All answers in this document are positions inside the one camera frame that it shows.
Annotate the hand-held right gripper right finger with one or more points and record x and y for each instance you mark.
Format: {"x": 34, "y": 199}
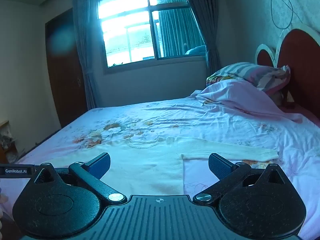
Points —
{"x": 220, "y": 167}

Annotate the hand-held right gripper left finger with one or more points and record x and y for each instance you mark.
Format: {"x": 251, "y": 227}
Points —
{"x": 99, "y": 167}

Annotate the white knit sweater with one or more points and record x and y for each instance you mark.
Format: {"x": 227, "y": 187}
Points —
{"x": 150, "y": 170}

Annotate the person's left hand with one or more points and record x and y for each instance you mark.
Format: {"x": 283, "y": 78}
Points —
{"x": 2, "y": 198}

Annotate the pink blanket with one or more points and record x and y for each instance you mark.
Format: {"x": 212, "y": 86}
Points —
{"x": 237, "y": 97}

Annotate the floral bed sheet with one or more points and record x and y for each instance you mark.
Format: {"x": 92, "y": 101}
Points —
{"x": 150, "y": 115}

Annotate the striped pillow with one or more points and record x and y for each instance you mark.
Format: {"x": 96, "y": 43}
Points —
{"x": 260, "y": 75}

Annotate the dark wooden door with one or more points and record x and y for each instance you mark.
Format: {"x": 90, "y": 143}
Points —
{"x": 63, "y": 70}

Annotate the grey curtain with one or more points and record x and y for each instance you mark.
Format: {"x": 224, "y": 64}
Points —
{"x": 202, "y": 10}
{"x": 83, "y": 42}

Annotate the red and white headboard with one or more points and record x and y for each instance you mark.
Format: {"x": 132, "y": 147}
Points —
{"x": 302, "y": 62}

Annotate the window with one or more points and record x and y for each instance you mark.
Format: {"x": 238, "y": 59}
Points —
{"x": 130, "y": 30}

